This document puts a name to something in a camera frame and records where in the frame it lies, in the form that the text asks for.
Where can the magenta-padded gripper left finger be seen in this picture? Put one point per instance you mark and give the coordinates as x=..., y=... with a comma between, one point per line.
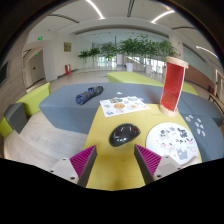
x=78, y=165

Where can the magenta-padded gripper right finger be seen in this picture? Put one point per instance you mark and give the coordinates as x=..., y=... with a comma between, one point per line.
x=151, y=163

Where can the black computer mouse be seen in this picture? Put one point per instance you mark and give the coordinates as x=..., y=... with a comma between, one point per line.
x=123, y=134

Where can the round white printed mouse pad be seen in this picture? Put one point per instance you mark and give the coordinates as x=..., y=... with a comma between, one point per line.
x=170, y=140

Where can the small printed sticker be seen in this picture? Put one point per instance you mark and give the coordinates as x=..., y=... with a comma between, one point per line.
x=203, y=133
x=188, y=118
x=199, y=120
x=191, y=116
x=119, y=93
x=199, y=131
x=196, y=124
x=141, y=99
x=201, y=126

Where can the white sticker sheet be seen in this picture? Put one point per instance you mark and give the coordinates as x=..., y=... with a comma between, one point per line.
x=123, y=106

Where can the folded dark blue umbrella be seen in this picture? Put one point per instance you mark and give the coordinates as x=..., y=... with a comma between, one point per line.
x=88, y=95

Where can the lime green bench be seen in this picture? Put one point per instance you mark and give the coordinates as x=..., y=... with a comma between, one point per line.
x=190, y=88
x=33, y=100
x=133, y=78

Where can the red cylinder with wooden ends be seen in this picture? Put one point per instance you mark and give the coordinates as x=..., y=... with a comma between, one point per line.
x=172, y=86

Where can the dark grey seat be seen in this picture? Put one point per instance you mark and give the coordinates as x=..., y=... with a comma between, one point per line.
x=15, y=116

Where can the red fire extinguisher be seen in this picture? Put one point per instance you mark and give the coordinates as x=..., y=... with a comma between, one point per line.
x=67, y=69

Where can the brown wooden counter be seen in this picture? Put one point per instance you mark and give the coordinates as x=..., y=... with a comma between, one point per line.
x=198, y=77

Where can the white door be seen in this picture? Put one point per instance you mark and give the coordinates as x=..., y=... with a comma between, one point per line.
x=36, y=68

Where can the group of potted plants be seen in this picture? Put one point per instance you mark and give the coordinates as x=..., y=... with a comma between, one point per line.
x=133, y=46

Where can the green exit sign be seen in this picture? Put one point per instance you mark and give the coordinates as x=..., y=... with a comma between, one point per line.
x=40, y=38

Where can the group of ceiling lights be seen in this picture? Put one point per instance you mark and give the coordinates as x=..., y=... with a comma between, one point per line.
x=96, y=10

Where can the wooden chair frame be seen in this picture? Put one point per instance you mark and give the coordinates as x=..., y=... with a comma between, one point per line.
x=215, y=100

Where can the brown wall plaque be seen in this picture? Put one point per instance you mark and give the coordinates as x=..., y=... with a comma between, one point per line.
x=67, y=46

